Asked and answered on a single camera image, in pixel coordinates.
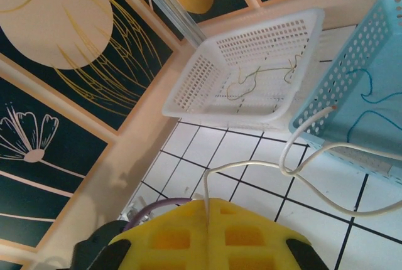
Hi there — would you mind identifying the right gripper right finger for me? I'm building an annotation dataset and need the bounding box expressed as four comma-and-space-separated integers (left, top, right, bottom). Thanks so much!
207, 198, 329, 270

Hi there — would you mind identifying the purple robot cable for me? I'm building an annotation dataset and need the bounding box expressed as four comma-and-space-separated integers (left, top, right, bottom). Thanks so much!
124, 197, 193, 232

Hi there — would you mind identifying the aluminium frame post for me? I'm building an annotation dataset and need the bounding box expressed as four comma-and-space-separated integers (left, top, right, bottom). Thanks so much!
121, 0, 208, 45

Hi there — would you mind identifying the white plastic mesh basket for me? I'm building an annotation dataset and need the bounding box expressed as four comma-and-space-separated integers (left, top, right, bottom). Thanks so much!
162, 8, 326, 132

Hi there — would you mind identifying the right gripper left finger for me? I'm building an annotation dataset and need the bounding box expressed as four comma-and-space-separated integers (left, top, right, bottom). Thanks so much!
108, 199, 209, 270

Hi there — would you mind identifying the blue perforated plastic basket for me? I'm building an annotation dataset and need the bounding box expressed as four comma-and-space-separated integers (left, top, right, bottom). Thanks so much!
288, 0, 402, 186

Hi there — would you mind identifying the yellow-green cable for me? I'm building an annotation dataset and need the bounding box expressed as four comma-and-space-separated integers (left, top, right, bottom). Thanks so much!
283, 55, 303, 84
226, 65, 298, 101

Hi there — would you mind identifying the white cable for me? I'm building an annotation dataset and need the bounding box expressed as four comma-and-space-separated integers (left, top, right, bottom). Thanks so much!
279, 105, 398, 177
203, 161, 402, 220

